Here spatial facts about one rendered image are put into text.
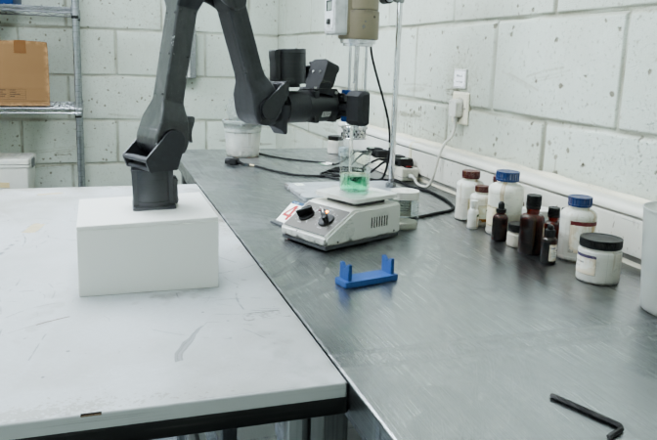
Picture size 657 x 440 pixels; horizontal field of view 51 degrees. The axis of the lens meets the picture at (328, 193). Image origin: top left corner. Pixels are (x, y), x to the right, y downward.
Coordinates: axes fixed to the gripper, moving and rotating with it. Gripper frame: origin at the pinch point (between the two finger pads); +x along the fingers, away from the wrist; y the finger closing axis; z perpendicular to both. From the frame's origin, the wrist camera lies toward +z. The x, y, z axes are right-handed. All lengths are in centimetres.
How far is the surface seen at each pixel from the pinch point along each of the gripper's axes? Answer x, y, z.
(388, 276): -15.0, -26.3, -24.6
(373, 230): -0.5, -7.7, -23.2
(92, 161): 45, 245, -47
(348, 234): -7.2, -8.0, -22.9
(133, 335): -56, -23, -25
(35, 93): 11, 221, -10
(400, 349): -32, -46, -25
